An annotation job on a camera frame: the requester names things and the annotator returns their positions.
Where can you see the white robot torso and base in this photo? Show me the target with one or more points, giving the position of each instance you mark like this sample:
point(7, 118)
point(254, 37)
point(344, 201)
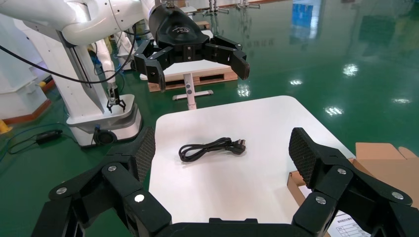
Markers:
point(75, 91)

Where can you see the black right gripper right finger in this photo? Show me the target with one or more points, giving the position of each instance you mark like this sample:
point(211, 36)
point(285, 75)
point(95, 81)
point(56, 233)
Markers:
point(334, 183)

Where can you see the metal frame stand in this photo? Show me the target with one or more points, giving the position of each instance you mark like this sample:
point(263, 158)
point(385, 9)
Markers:
point(244, 5)
point(214, 9)

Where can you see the white cabinet with orange plinth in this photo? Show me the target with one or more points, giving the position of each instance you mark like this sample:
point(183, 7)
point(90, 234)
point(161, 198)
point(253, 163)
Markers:
point(19, 91)

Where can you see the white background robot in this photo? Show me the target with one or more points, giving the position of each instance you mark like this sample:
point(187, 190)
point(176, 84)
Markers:
point(104, 62)

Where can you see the white printed paper manual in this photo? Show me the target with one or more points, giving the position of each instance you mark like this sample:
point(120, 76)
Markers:
point(347, 227)

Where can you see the white pedestal table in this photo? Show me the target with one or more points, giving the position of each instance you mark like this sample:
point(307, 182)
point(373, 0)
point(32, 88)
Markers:
point(189, 88)

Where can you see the brown cardboard storage box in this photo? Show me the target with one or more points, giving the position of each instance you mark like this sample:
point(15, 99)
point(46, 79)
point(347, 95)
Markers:
point(379, 163)

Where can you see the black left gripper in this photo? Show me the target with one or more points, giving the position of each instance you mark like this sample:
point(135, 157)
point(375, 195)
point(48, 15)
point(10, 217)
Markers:
point(176, 29)

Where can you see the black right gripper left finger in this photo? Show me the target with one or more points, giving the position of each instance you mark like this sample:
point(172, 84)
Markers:
point(114, 183)

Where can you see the yellow floor block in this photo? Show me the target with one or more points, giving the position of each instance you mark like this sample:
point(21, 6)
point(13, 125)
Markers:
point(4, 127)

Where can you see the wooden pallet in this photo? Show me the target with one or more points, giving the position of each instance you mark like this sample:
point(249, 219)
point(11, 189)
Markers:
point(216, 78)

